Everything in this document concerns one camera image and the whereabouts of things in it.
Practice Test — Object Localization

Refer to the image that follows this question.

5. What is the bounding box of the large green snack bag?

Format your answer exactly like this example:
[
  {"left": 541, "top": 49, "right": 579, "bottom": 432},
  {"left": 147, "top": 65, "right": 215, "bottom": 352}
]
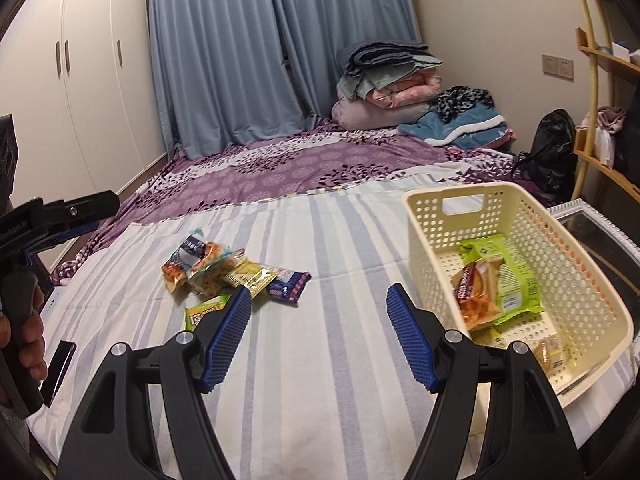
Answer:
[{"left": 459, "top": 234, "right": 544, "bottom": 328}]

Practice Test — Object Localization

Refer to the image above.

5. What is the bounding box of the small green cracker pack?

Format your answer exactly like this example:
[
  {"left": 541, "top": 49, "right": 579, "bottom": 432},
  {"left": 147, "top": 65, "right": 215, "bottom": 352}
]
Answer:
[{"left": 184, "top": 294, "right": 230, "bottom": 332}]

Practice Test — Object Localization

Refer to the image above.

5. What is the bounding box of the light blue bread bag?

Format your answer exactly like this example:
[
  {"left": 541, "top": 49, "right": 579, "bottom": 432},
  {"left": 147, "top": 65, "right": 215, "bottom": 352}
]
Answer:
[{"left": 169, "top": 229, "right": 229, "bottom": 280}]

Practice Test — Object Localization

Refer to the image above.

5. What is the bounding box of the clear cookie bag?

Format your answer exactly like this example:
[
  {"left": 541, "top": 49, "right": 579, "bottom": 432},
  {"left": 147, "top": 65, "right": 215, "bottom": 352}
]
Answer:
[{"left": 188, "top": 249, "right": 245, "bottom": 298}]

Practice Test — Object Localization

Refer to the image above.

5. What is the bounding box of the yellow sandwich biscuit pack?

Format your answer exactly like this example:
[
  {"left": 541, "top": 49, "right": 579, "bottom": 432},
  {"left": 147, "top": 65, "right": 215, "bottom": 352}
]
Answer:
[{"left": 222, "top": 259, "right": 277, "bottom": 298}]

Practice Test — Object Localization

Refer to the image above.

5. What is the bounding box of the blue cracker pack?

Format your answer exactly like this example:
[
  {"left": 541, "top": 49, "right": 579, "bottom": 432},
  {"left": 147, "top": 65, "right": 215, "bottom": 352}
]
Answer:
[{"left": 265, "top": 268, "right": 312, "bottom": 304}]

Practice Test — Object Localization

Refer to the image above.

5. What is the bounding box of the clear sesame cake pack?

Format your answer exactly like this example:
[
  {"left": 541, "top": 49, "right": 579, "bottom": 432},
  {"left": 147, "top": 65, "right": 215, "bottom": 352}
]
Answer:
[{"left": 533, "top": 333, "right": 575, "bottom": 376}]

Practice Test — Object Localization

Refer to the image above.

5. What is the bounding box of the red brown snack bag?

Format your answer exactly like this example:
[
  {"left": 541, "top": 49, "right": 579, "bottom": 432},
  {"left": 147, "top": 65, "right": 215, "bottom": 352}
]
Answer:
[{"left": 162, "top": 259, "right": 188, "bottom": 294}]

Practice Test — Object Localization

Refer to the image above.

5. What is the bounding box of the person's left hand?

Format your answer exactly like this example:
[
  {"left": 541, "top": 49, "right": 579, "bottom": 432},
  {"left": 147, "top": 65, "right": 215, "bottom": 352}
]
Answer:
[{"left": 0, "top": 285, "right": 48, "bottom": 408}]

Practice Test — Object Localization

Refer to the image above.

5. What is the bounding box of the white wardrobe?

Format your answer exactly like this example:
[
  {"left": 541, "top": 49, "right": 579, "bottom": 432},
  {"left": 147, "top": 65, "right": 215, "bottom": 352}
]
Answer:
[{"left": 0, "top": 0, "right": 170, "bottom": 271}]

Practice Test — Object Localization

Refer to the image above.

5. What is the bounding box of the cream perforated plastic basket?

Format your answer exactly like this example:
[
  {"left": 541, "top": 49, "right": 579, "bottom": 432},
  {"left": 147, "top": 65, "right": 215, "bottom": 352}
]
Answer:
[{"left": 404, "top": 183, "right": 634, "bottom": 406}]

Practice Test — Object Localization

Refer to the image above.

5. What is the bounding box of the blue curtain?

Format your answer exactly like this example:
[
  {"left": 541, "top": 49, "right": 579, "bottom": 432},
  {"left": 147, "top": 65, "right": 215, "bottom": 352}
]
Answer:
[{"left": 149, "top": 0, "right": 419, "bottom": 158}]

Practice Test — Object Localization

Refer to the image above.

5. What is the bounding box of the black backpack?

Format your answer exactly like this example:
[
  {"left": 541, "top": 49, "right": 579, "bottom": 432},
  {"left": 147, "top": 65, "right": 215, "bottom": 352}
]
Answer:
[{"left": 511, "top": 108, "right": 577, "bottom": 205}]

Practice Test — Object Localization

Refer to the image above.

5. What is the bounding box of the purple floral bed cover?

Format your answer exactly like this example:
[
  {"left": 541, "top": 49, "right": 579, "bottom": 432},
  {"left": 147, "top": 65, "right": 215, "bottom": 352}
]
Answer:
[{"left": 52, "top": 124, "right": 516, "bottom": 285}]

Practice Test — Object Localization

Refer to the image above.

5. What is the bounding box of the wooden shelf unit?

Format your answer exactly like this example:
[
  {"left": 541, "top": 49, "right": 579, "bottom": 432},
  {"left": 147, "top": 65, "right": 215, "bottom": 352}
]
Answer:
[{"left": 560, "top": 0, "right": 640, "bottom": 201}]

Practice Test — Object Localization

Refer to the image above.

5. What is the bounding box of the blue white blanket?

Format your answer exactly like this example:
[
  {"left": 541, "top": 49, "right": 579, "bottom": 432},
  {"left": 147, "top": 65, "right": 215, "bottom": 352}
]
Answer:
[{"left": 397, "top": 103, "right": 509, "bottom": 151}]

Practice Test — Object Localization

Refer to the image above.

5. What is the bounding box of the pink cloth on shelf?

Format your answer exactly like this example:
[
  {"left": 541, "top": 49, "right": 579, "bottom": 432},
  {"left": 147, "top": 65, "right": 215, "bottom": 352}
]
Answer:
[{"left": 596, "top": 106, "right": 626, "bottom": 134}]

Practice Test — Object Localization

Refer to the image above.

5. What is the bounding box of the leopard print cloth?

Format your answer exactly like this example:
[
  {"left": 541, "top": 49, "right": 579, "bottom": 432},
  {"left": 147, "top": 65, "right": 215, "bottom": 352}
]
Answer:
[{"left": 430, "top": 86, "right": 495, "bottom": 124}]

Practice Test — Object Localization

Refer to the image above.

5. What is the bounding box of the folded quilt stack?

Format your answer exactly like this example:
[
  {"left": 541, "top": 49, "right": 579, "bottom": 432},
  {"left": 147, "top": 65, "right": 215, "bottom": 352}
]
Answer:
[{"left": 332, "top": 40, "right": 442, "bottom": 131}]

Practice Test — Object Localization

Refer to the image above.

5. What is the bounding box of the wall outlet plate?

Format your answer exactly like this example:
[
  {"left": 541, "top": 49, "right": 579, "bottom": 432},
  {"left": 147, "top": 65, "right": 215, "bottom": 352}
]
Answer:
[{"left": 541, "top": 54, "right": 574, "bottom": 81}]

